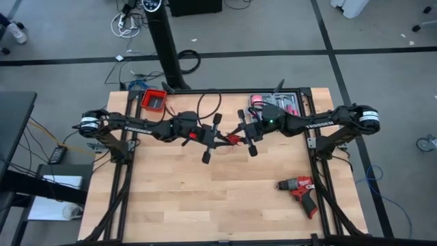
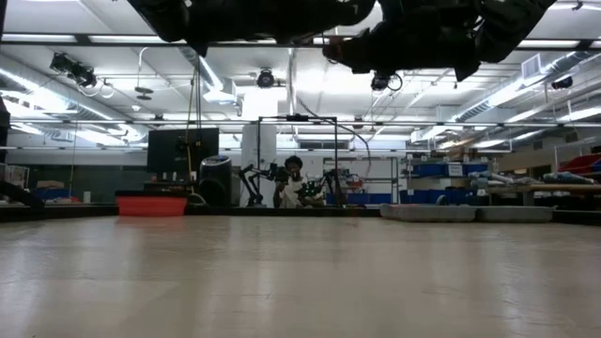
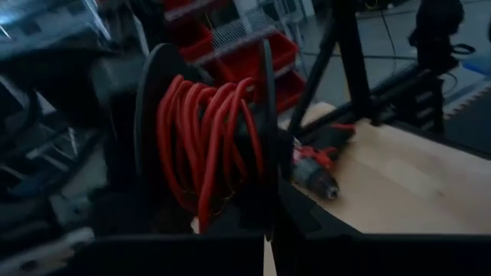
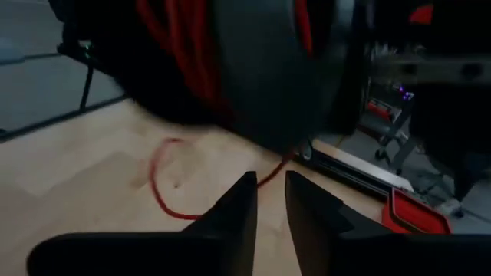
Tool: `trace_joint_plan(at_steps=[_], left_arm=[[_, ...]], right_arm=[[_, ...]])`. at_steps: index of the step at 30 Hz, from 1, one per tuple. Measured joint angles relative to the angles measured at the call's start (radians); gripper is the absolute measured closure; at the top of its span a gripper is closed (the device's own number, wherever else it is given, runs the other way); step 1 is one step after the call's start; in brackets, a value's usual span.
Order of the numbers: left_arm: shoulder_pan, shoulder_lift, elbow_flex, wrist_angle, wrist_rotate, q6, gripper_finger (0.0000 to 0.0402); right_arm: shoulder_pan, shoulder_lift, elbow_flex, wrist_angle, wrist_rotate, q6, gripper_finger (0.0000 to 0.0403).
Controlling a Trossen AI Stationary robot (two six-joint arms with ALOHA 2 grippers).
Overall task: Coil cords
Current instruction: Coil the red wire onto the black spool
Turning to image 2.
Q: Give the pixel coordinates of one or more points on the wooden table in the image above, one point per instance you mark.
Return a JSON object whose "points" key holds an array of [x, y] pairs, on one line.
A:
{"points": [[544, 188]]}

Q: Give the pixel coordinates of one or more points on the blue storage bin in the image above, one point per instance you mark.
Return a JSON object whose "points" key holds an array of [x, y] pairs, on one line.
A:
{"points": [[432, 170]]}

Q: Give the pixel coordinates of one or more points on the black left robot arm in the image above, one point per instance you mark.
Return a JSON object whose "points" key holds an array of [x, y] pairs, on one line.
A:
{"points": [[159, 19]]}

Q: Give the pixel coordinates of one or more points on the background black frame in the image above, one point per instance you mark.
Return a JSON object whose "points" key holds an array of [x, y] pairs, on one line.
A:
{"points": [[258, 155]]}

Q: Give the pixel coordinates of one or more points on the red plastic bin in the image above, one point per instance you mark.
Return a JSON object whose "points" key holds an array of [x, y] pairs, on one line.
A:
{"points": [[150, 206]]}

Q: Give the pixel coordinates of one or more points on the person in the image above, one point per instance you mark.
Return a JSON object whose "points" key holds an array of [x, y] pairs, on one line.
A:
{"points": [[293, 190]]}

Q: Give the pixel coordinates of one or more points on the black monitor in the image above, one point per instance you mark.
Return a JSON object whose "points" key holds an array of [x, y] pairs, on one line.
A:
{"points": [[178, 150]]}

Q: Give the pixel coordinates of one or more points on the red storage bin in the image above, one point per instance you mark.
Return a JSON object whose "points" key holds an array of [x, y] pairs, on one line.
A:
{"points": [[582, 164]]}

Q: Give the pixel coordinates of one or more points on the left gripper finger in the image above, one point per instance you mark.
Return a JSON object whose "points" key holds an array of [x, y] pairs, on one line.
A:
{"points": [[305, 39]]}

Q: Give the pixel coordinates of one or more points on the background black robot arm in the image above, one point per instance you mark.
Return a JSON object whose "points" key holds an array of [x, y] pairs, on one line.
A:
{"points": [[331, 180], [253, 188]]}

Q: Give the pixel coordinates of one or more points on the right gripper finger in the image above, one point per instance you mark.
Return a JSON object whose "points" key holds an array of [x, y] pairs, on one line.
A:
{"points": [[347, 51]]}

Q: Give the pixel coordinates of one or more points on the black overhead camera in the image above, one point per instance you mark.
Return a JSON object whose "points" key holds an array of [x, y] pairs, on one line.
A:
{"points": [[380, 82], [75, 70], [265, 79]]}

